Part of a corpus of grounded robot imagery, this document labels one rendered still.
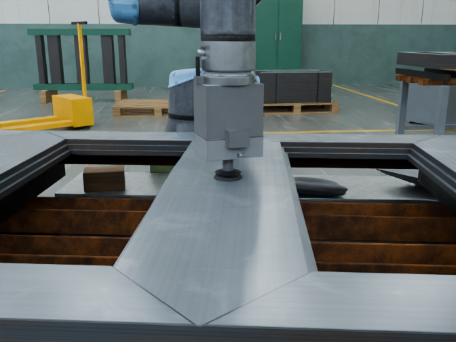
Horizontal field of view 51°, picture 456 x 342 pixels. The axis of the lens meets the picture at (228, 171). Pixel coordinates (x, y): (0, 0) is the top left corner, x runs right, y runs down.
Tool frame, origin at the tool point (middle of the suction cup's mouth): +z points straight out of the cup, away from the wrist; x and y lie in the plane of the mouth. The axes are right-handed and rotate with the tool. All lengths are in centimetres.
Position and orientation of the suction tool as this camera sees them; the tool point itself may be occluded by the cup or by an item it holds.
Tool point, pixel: (227, 185)
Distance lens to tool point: 71.6
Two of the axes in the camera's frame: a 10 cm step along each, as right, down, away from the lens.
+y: 9.4, -0.9, 3.2
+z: 0.0, 9.6, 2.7
